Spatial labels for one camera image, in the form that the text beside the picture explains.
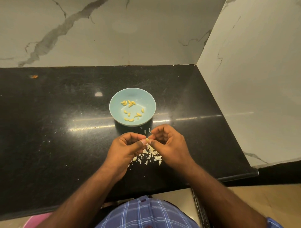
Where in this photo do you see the person's left forearm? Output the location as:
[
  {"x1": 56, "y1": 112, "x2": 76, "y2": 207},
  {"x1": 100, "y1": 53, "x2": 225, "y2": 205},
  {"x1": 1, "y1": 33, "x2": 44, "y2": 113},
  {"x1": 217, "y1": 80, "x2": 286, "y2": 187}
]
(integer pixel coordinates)
[{"x1": 39, "y1": 166, "x2": 121, "y2": 228}]

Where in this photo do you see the pink plastic bucket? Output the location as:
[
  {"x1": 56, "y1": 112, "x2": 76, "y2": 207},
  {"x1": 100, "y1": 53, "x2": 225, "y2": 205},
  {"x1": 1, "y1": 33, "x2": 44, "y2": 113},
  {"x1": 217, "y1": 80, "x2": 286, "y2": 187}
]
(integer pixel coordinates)
[{"x1": 24, "y1": 212, "x2": 52, "y2": 228}]

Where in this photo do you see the pile of garlic skins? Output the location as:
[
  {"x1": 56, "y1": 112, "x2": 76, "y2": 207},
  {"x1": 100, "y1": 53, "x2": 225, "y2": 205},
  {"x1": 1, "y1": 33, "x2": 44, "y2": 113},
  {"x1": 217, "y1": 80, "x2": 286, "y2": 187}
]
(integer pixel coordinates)
[{"x1": 128, "y1": 129, "x2": 163, "y2": 169}]

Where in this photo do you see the person's right hand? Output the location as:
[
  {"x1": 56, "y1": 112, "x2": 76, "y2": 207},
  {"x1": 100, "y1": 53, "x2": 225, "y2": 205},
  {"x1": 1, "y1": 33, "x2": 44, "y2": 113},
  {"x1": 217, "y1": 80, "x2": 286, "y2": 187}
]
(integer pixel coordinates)
[{"x1": 148, "y1": 124, "x2": 194, "y2": 171}]

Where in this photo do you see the blue plaid shirt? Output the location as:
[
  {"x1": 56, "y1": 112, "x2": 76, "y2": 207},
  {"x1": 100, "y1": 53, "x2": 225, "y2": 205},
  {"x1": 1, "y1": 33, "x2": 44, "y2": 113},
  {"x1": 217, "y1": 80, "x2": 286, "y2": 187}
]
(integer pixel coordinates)
[{"x1": 96, "y1": 196, "x2": 284, "y2": 228}]

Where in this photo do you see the black cabinet trim strip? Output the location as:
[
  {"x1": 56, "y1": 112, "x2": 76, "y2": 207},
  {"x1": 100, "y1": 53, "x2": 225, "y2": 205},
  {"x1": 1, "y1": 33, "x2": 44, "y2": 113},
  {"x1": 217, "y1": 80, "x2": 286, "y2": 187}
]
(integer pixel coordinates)
[{"x1": 191, "y1": 188, "x2": 211, "y2": 228}]

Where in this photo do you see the person's right forearm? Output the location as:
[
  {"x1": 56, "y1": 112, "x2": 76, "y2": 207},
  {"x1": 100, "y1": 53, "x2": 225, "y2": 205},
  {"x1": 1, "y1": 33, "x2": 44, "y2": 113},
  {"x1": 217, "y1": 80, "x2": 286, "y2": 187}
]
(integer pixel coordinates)
[{"x1": 181, "y1": 159, "x2": 268, "y2": 228}]

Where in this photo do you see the light blue bowl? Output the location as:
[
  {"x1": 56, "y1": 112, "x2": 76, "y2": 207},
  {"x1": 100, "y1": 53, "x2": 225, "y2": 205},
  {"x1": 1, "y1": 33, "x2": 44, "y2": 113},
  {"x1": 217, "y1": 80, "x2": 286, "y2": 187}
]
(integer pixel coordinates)
[{"x1": 109, "y1": 88, "x2": 157, "y2": 127}]

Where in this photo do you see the cluster of peeled garlic cloves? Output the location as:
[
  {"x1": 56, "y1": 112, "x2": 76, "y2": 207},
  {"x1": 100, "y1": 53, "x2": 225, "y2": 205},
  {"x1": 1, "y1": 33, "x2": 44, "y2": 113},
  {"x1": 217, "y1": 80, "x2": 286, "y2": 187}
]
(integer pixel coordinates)
[{"x1": 120, "y1": 100, "x2": 146, "y2": 123}]

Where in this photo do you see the person's left hand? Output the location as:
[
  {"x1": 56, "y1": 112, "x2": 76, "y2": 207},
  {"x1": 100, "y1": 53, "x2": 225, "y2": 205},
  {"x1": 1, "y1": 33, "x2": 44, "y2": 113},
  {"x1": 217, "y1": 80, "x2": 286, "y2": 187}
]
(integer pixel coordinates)
[{"x1": 104, "y1": 132, "x2": 149, "y2": 178}]

